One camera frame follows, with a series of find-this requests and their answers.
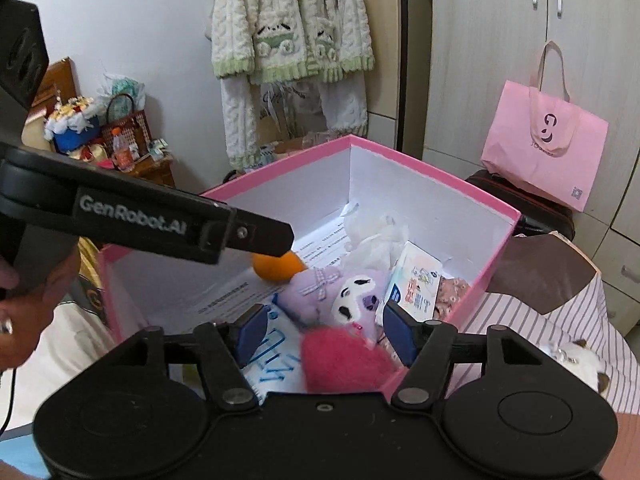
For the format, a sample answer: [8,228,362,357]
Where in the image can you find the striped pillow with brown patch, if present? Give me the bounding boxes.
[450,232,640,416]

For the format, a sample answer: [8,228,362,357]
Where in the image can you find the pink paper bag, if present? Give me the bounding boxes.
[481,40,610,213]

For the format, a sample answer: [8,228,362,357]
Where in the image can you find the pink heart plush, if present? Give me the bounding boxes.
[300,325,403,393]

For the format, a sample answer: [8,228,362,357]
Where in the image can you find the person's left hand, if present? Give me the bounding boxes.
[0,247,83,371]

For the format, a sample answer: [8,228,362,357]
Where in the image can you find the woven basket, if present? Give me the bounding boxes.
[100,92,153,161]

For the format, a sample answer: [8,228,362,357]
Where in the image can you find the orange drink bottle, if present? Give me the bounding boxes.
[111,127,136,171]

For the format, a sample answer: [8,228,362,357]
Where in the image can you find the blue cloth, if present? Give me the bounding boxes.
[0,422,51,480]

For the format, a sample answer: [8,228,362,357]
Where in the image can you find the tan paper bag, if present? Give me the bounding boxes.
[257,130,361,161]

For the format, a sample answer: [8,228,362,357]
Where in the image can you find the dark suitcase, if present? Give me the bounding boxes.
[464,169,576,243]

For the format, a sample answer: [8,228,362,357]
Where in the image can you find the cream fleece pants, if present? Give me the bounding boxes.
[220,72,369,171]

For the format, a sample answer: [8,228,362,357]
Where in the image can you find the brown floral pouch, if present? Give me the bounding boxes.
[432,275,473,321]

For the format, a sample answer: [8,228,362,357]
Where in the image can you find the white green plastic bag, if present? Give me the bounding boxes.
[97,72,148,111]

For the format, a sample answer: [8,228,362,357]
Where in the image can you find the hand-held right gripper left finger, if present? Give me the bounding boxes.
[112,304,274,412]

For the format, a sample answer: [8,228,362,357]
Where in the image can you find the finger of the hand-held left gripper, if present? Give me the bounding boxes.
[199,200,295,266]

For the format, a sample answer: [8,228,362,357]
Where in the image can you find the black cable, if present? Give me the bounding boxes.
[0,366,20,436]

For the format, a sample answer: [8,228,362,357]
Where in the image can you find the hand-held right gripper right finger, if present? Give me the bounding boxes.
[382,300,541,409]

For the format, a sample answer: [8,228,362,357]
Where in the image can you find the white cloth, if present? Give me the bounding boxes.
[0,237,118,426]

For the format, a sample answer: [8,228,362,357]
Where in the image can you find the white tissue packet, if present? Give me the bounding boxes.
[382,241,443,318]

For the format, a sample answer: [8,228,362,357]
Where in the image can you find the purple plush toy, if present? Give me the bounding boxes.
[277,266,393,348]

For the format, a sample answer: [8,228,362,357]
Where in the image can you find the orange ball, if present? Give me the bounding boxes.
[251,250,308,282]

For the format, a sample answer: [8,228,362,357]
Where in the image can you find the cream knitted sweater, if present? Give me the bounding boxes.
[210,0,376,86]

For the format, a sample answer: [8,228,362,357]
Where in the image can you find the wooden nightstand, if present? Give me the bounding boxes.
[22,57,177,188]

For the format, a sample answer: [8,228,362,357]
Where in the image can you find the blue white wipes packet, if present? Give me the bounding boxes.
[242,292,321,401]

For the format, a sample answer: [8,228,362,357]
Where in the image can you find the pink cardboard box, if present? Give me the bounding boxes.
[97,134,523,411]

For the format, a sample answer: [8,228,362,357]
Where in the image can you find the beige wardrobe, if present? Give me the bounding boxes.
[400,0,640,341]

